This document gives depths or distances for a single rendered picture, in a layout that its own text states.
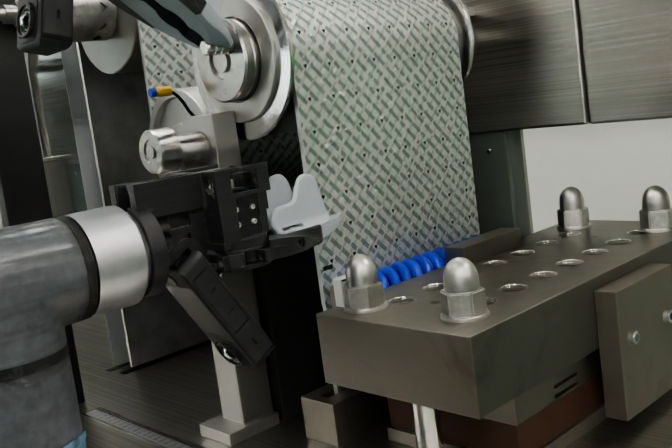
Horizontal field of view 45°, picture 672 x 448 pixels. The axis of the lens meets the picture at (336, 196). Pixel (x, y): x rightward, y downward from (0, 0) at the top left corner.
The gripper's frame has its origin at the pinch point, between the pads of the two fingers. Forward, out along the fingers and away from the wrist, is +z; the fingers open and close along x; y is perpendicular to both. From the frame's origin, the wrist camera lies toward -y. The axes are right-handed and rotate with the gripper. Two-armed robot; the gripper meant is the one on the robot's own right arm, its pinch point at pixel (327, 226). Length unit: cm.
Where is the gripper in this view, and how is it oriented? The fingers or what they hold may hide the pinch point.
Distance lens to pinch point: 74.4
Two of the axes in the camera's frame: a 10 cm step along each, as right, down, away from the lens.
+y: -1.3, -9.8, -1.2
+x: -6.8, 0.0, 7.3
